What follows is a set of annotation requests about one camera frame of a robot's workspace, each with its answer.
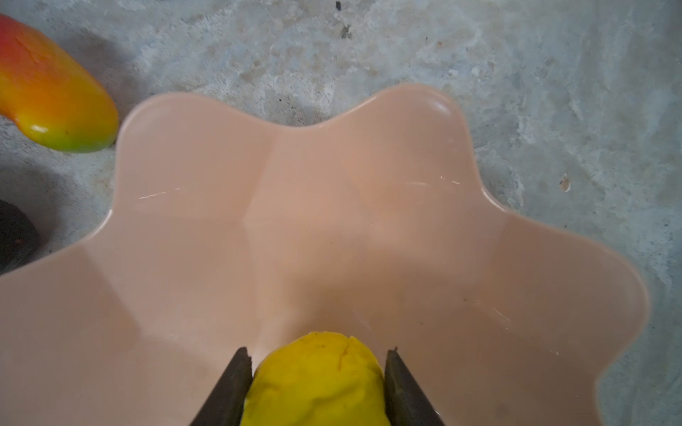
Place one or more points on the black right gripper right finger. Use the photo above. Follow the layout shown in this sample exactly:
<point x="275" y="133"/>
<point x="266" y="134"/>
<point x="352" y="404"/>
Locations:
<point x="405" y="402"/>

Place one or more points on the black fake avocado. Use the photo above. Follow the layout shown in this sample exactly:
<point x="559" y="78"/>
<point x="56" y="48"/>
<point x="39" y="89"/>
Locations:
<point x="19" y="237"/>

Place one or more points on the yellow fake lemon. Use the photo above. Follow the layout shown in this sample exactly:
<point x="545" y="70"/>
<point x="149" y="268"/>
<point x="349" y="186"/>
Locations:
<point x="322" y="378"/>

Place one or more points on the large red yellow fake mango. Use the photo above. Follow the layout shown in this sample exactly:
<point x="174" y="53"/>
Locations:
<point x="49" y="96"/>

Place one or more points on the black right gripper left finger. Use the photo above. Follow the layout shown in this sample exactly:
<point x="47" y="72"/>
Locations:
<point x="224" y="406"/>

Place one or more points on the pink scalloped fruit bowl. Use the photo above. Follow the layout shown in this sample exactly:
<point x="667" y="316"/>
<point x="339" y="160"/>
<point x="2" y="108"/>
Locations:
<point x="227" y="231"/>

